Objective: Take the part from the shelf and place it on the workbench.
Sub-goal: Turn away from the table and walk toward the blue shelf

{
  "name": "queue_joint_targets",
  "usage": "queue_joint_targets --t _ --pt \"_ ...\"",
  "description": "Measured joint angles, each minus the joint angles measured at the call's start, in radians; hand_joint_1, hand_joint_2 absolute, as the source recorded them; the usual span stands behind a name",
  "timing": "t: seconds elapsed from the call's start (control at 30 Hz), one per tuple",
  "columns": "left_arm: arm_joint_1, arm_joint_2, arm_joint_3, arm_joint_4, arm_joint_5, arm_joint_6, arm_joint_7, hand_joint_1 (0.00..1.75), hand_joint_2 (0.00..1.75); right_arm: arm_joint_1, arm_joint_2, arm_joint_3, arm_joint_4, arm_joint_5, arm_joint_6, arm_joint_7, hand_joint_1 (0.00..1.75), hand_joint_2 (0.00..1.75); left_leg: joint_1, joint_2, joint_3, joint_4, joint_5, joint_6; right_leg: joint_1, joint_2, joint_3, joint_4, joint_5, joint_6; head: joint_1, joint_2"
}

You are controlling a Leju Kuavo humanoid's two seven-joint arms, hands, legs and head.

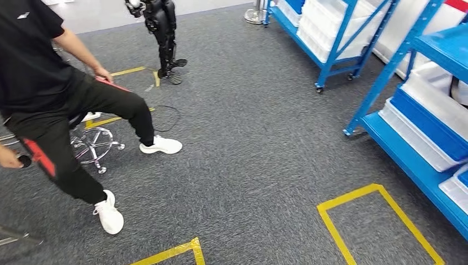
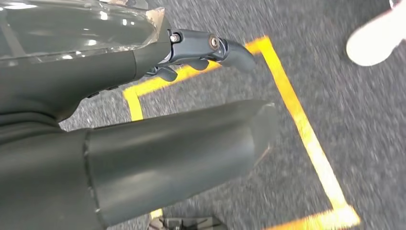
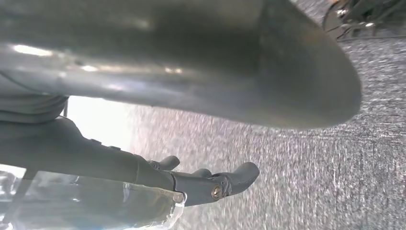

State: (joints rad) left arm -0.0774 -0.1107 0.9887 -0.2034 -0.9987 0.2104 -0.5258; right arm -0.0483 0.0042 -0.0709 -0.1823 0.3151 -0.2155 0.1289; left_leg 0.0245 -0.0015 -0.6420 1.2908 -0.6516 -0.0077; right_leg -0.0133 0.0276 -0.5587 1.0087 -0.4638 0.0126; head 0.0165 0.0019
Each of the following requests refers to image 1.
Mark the black humanoid robot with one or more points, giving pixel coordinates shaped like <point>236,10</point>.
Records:
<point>161,22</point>

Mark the chrome swivel stool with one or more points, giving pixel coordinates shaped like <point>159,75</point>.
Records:
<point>91,146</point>

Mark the blue steel shelf rack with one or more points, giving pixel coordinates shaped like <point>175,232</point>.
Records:
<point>395,146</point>
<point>323,73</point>

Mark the yellow floor tape square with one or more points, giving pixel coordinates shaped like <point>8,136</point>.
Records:
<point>128,71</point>
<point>175,251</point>
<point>351,195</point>

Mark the black handheld controller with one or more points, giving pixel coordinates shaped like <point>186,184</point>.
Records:
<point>25,161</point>

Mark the silver stanchion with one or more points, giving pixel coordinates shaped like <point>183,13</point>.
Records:
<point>254,15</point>

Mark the person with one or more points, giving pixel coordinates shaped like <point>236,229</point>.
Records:
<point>36,55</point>

